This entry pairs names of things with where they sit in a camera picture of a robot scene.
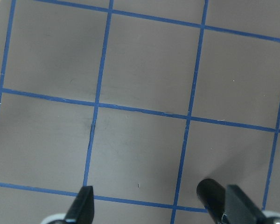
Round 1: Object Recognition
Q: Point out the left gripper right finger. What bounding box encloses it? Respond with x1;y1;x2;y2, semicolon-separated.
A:
224;185;266;224

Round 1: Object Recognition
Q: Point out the dark wine bottle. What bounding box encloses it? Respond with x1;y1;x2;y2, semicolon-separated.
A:
196;178;225;224

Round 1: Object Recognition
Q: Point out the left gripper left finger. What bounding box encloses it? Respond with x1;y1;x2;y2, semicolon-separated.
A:
64;186;94;224

